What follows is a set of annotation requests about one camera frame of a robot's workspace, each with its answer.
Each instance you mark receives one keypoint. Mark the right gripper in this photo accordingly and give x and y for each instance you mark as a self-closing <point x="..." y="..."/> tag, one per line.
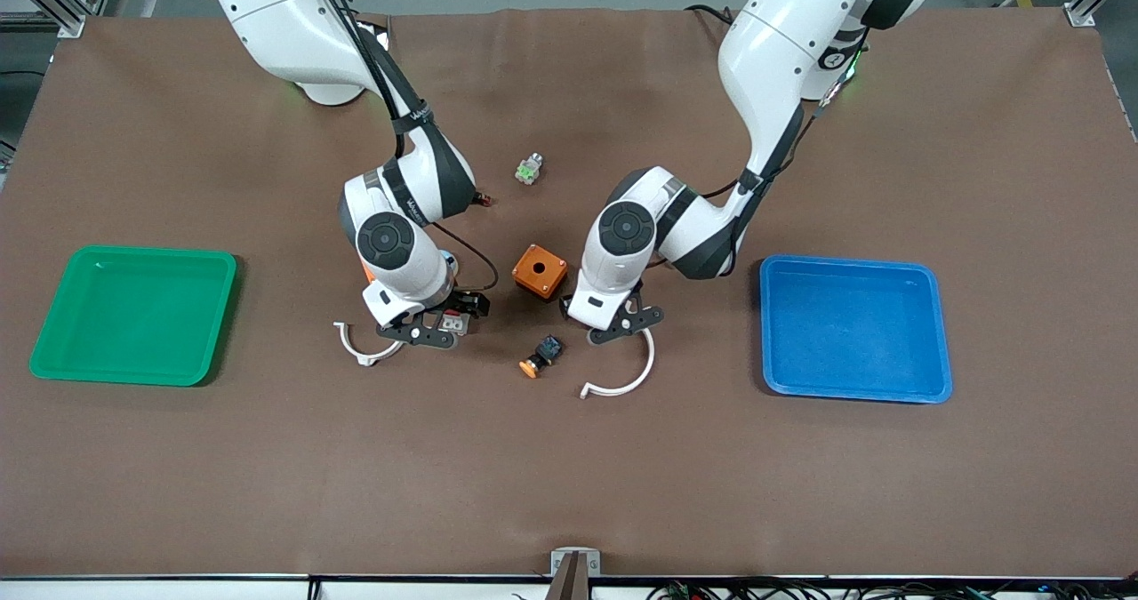
<point x="466" y="303"/>

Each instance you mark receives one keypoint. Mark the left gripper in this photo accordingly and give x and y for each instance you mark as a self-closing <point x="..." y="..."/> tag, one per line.
<point x="563" y="306"/>

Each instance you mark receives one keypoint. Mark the white red circuit breaker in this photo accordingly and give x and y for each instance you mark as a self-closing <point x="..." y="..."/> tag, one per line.
<point x="453" y="323"/>

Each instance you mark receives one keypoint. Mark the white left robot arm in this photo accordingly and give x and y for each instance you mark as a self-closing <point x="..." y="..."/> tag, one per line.
<point x="782" y="49"/>

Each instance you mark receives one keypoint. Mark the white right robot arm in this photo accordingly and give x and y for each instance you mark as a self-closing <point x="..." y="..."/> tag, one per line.
<point x="293" y="31"/>

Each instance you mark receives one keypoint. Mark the large white pipe clamp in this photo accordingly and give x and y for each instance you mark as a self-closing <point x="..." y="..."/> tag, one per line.
<point x="645" y="364"/>

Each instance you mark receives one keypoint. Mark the small white pipe clamp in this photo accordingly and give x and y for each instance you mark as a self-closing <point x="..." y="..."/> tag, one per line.
<point x="360" y="356"/>

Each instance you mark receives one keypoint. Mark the blue dome buzzer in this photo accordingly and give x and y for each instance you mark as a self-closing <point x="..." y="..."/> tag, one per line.
<point x="452" y="267"/>

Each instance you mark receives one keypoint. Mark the brown table mat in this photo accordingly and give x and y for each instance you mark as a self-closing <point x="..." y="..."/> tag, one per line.
<point x="569" y="458"/>

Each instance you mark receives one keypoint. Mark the green silver push button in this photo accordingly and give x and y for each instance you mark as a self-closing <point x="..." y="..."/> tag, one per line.
<point x="529" y="170"/>

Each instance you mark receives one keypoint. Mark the blue plastic tray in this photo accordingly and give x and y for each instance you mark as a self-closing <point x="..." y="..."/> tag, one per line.
<point x="853" y="333"/>

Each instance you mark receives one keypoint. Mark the green plastic tray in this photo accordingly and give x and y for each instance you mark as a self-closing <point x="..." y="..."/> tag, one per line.
<point x="133" y="316"/>

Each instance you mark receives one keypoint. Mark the orange push button switch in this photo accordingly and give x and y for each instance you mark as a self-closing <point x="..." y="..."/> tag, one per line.
<point x="532" y="368"/>

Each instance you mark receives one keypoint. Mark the grey metal bracket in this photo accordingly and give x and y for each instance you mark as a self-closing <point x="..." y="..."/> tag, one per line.
<point x="560" y="560"/>

